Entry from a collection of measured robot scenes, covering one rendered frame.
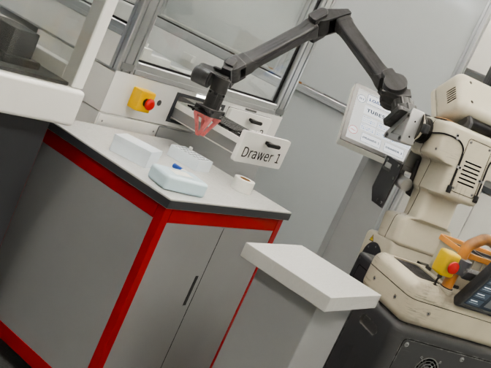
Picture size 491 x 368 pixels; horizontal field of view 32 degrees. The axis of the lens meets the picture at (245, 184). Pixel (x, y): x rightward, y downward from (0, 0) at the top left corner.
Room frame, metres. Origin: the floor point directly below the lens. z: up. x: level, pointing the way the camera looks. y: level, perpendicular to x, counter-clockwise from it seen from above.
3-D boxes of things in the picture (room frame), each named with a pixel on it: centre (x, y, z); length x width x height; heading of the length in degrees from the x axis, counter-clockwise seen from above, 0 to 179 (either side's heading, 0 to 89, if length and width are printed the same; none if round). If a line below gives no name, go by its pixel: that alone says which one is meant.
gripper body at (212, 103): (2.78, 0.21, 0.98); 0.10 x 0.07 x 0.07; 156
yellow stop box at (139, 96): (2.85, 0.43, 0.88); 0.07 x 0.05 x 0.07; 147
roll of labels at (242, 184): (2.71, 0.01, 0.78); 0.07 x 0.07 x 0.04
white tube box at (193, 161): (2.75, 0.20, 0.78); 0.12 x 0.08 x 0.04; 64
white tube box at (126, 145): (2.47, 0.33, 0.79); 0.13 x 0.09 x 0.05; 77
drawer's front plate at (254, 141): (2.96, 0.00, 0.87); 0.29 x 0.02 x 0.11; 147
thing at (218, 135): (3.07, 0.17, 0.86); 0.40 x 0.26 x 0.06; 57
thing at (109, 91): (3.43, 0.65, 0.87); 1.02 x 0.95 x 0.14; 147
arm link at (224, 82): (2.78, 0.21, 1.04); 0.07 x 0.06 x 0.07; 73
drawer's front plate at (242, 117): (3.40, 0.09, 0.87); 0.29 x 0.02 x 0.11; 147
